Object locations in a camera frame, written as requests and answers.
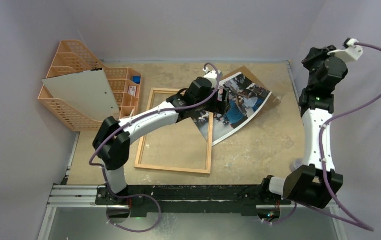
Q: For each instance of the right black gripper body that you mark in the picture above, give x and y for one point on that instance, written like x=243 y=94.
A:
x=314 y=54

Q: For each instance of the street scene photo print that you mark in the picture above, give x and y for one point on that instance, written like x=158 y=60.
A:
x=224 y=125

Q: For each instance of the brown frame backing board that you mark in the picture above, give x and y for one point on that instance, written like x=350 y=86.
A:
x=270 y=99

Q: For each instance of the wooden picture frame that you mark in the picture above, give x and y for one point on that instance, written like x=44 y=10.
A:
x=140 y=150

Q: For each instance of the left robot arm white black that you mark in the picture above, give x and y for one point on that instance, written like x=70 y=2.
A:
x=114 y=138

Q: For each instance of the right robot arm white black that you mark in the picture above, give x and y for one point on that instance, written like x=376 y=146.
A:
x=314 y=182

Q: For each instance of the blue small item in organizer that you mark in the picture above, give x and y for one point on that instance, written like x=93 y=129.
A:
x=137 y=79

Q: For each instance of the red white small box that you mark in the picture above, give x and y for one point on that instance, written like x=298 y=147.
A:
x=132 y=90

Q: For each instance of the small clear plastic cup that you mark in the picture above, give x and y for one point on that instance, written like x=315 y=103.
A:
x=296 y=164

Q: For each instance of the white board in organizer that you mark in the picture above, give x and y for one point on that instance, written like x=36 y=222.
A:
x=89 y=92

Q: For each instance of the orange plastic file organizer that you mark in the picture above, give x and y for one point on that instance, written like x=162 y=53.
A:
x=73 y=56

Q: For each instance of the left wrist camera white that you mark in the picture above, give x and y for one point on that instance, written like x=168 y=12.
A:
x=212 y=76

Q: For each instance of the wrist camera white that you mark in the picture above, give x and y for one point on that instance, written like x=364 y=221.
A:
x=212 y=76
x=351 y=52

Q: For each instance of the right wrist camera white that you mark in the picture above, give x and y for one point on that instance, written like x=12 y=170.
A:
x=351 y=52

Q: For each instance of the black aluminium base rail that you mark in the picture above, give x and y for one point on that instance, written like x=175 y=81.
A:
x=245 y=200

